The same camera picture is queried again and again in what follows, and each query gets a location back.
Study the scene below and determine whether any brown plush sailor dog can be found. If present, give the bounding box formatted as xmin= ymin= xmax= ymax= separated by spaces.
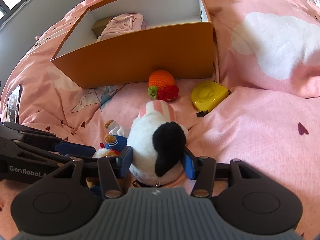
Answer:
xmin=86 ymin=120 xmax=131 ymax=191

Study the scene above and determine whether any white black plush dog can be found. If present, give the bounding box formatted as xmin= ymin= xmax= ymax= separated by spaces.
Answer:
xmin=127 ymin=100 xmax=188 ymax=186

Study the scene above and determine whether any orange cardboard storage box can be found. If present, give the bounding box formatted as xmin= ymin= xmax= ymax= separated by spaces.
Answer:
xmin=52 ymin=0 xmax=214 ymax=89

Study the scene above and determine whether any orange crochet fruit keychain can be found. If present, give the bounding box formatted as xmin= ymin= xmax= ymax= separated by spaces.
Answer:
xmin=148 ymin=70 xmax=179 ymax=102

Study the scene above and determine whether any pink mini backpack pouch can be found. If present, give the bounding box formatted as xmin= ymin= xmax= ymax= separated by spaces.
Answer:
xmin=97 ymin=13 xmax=146 ymax=42

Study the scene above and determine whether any yellow tape measure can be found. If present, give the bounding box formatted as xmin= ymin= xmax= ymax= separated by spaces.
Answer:
xmin=190 ymin=80 xmax=231 ymax=118

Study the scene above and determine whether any brown kraft small box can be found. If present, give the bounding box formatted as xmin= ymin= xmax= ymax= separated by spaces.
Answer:
xmin=92 ymin=16 xmax=114 ymax=37

